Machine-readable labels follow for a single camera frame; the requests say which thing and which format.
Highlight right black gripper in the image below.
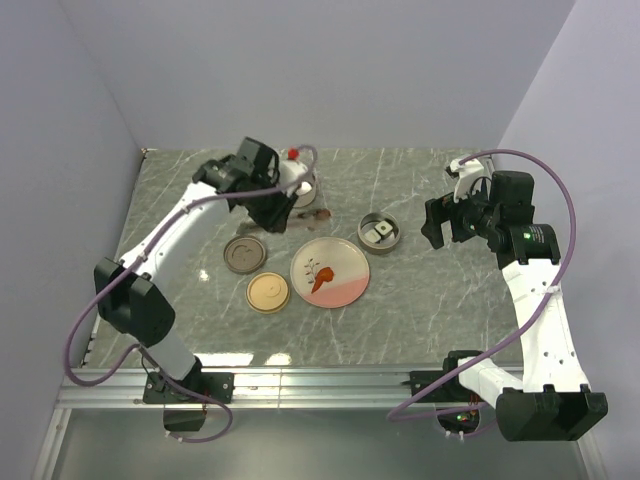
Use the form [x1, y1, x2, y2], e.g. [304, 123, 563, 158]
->
[421, 176, 501, 248]

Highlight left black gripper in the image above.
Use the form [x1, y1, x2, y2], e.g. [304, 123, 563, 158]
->
[241, 174, 299, 234]

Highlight brown meat slice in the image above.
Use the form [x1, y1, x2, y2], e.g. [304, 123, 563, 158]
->
[297, 208, 332, 221]

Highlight sushi roll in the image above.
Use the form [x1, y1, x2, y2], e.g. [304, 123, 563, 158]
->
[374, 220, 394, 239]
[364, 228, 382, 244]

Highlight orange carrot piece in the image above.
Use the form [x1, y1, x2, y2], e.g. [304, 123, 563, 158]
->
[311, 267, 335, 293]

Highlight metal tongs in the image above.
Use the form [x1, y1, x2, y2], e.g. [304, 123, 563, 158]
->
[236, 213, 331, 235]

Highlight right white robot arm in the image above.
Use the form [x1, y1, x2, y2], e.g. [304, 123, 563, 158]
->
[421, 171, 608, 442]

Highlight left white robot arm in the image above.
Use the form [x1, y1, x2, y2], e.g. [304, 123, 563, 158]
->
[94, 137, 310, 402]

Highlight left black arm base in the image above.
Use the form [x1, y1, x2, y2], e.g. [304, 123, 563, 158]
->
[142, 372, 234, 438]

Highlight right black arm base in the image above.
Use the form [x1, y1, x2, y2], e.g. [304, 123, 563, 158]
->
[408, 369, 484, 436]

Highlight back round metal tin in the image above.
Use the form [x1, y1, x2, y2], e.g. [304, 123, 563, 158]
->
[293, 172, 317, 209]

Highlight round metal tin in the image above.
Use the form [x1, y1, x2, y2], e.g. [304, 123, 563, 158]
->
[357, 212, 402, 255]
[293, 172, 317, 209]

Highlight dark brown round lid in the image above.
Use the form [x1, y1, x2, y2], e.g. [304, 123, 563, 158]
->
[223, 236, 267, 275]

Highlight right round metal tin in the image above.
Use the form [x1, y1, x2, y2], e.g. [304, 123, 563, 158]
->
[357, 212, 402, 255]

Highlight tan round lid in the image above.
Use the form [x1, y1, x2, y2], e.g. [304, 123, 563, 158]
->
[246, 272, 290, 314]

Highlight pink white round plate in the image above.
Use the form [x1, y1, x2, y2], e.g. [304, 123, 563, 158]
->
[289, 237, 370, 309]

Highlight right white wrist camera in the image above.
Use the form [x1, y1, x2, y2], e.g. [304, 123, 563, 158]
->
[445, 157, 488, 203]

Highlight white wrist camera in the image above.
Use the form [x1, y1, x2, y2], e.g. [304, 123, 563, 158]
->
[445, 157, 488, 203]
[278, 147, 309, 190]

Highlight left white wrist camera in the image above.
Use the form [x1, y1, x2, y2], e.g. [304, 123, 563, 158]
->
[278, 147, 309, 190]

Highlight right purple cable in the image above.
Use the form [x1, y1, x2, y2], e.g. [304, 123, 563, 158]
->
[386, 148, 575, 437]

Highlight aluminium rail frame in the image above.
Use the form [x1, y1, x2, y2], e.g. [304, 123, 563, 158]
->
[33, 365, 606, 479]

